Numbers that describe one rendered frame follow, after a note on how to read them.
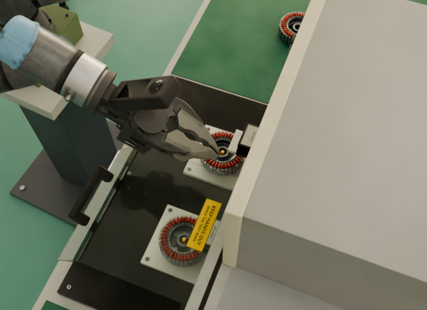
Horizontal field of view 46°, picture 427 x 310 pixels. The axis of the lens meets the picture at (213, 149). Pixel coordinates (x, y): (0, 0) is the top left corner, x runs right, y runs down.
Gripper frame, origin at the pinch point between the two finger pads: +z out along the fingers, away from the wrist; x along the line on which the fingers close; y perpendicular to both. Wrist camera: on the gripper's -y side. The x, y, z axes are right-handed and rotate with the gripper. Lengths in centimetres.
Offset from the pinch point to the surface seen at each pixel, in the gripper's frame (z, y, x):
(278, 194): 5.7, -17.0, 9.9
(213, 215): 7.1, 10.1, 5.6
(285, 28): 13, 38, -67
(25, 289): -11, 136, 17
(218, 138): 8.4, 36.9, -23.5
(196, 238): 6.2, 10.6, 10.5
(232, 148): 10.7, 28.8, -18.4
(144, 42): -22, 141, -108
